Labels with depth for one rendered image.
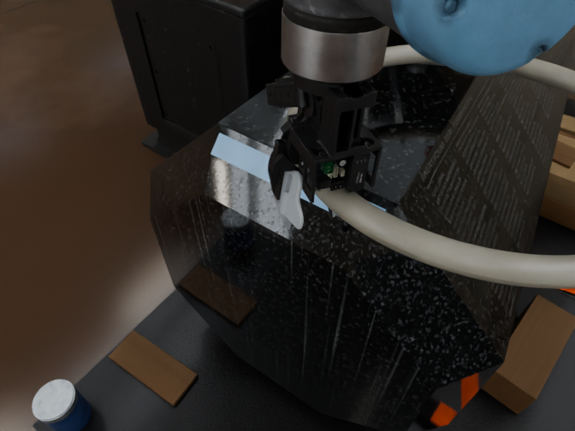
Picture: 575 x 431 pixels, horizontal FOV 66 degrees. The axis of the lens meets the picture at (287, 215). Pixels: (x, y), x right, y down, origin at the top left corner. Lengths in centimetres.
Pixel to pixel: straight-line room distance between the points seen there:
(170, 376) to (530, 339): 99
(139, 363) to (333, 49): 117
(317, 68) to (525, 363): 112
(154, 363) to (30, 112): 148
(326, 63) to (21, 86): 238
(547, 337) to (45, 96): 231
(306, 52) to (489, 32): 17
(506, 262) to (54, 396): 111
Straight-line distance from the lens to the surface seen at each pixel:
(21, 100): 257
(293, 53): 38
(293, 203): 49
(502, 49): 26
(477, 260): 43
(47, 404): 131
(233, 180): 73
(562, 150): 188
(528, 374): 136
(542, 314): 147
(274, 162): 47
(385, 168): 69
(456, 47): 24
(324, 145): 42
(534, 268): 45
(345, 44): 37
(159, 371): 137
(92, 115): 231
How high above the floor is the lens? 126
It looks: 49 degrees down
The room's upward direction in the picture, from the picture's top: straight up
